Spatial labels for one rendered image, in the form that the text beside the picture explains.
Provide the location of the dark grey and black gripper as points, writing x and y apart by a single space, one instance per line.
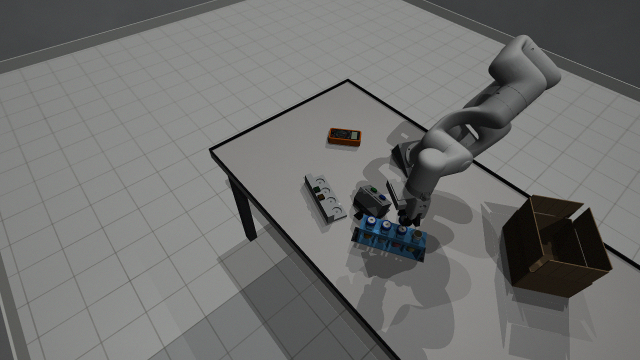
416 209

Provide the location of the orange digital multimeter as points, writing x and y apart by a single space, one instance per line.
345 137

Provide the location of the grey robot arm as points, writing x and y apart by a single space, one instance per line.
522 72

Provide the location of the grey tube mouth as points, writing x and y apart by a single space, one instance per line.
417 234

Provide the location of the dark grey button housing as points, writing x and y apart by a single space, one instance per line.
371 202

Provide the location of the black table edge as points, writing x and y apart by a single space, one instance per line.
413 122

